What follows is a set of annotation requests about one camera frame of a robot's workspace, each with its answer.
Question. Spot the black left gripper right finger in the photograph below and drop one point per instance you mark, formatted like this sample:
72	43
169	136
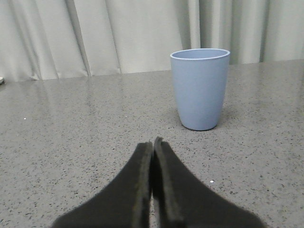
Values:
185	202

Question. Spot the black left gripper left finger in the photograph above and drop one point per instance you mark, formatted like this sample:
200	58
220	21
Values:
123	203

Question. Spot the blue plastic cup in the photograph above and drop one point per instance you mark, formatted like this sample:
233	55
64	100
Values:
199	81

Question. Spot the grey curtain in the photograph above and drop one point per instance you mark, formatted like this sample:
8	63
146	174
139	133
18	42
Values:
53	39

